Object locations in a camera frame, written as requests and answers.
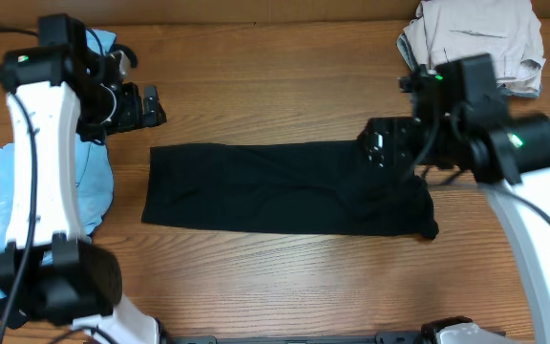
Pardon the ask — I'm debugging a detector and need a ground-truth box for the black t-shirt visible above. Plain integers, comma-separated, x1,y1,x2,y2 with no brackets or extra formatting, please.
141,141,439,240

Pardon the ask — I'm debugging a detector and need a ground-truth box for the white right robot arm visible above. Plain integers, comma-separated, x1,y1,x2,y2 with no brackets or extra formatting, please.
358,73,550,343

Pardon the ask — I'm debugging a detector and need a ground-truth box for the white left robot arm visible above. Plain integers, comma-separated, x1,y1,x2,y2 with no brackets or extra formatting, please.
0,44,167,343

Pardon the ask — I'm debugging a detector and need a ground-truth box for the light blue printed t-shirt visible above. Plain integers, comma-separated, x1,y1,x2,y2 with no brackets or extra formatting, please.
0,28,117,302

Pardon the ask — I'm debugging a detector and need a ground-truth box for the beige folded shirt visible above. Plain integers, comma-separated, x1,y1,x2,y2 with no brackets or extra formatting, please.
396,0,546,98

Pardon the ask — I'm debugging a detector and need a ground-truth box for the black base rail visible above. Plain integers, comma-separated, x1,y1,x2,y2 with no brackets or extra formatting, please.
159,315,510,344

